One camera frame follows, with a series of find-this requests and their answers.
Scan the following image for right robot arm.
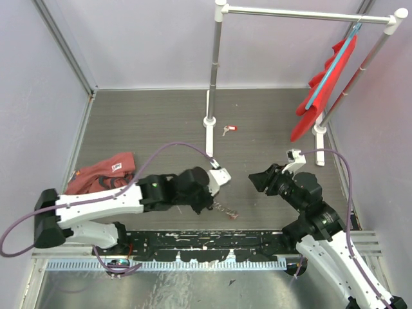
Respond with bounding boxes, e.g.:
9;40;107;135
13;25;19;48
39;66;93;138
248;164;407;308

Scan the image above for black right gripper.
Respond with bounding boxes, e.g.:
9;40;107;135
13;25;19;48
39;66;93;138
248;162;304;212

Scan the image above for metal disc with keyrings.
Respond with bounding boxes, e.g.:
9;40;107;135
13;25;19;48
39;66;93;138
211;201;239;217

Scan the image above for red cloth on hanger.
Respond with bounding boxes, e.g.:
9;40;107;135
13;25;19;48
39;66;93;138
290;35;357;142

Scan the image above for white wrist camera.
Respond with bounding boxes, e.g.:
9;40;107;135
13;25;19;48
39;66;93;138
281;149;306;174
207;159;232;197

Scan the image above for white clothes rack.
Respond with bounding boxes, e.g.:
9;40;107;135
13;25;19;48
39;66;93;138
203;1;409;167

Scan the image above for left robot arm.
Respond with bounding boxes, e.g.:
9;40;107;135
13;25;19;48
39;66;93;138
34;167;221;255

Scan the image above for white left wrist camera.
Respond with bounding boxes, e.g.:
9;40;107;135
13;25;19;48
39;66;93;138
207;159;232;197

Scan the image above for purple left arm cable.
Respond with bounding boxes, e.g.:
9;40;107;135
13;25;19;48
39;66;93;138
0;142;216;258

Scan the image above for blue clothes hanger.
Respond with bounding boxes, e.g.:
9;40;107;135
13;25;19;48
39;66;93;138
305;19;362;110

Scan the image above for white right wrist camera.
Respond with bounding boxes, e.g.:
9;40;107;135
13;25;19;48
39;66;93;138
281;149;306;174

